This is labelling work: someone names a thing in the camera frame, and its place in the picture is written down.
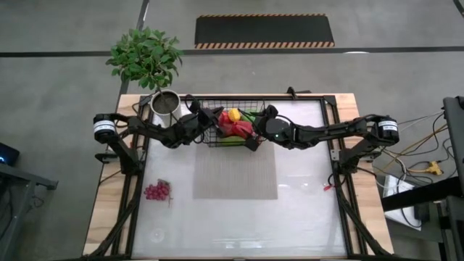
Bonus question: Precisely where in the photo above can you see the black side table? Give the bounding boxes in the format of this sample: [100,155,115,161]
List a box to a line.
[380,175,464,261]

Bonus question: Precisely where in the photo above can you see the green plant in white pot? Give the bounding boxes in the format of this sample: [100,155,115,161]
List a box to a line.
[105,27,184,127]

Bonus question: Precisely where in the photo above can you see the black wire basket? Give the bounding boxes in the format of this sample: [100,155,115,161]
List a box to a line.
[199,99,268,149]

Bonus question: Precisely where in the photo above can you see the light green pepper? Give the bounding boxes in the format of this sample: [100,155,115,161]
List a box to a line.
[217,135,247,146]

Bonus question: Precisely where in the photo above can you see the grey woven placemat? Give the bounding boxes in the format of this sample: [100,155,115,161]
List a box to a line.
[192,144,279,200]

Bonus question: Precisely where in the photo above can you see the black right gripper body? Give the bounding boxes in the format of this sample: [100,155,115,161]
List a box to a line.
[245,104,278,152]

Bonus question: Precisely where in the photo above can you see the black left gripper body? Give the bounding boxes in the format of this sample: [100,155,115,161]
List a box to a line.
[187,106,225,141]

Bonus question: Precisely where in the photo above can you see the dark red pomegranate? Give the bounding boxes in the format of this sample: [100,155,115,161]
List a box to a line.
[239,122,255,141]

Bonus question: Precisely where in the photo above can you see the red grape bunch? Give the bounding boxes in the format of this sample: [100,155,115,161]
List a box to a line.
[144,179,173,207]

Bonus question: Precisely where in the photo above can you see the grey metal cart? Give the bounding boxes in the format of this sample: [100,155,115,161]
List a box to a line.
[0,162,59,261]

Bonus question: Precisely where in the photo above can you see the black device with blue light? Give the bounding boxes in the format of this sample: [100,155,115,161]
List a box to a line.
[0,142,21,167]

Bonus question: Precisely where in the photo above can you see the black upright stand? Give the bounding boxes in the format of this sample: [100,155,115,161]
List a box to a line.
[442,96,464,188]

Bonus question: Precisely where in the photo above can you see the white paper box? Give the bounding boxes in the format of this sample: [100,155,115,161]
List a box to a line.
[383,173,423,231]

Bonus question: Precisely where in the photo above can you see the black hazard-striped floor mat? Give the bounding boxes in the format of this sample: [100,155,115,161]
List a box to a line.
[194,13,336,49]

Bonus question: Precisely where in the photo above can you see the black table clamp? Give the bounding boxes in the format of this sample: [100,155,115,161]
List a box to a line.
[285,86,312,99]

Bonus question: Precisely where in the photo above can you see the black aluminium table frame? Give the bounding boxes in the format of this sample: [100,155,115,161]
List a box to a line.
[83,94,396,260]

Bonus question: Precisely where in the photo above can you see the yellow power plug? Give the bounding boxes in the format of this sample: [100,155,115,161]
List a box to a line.
[407,161,444,177]

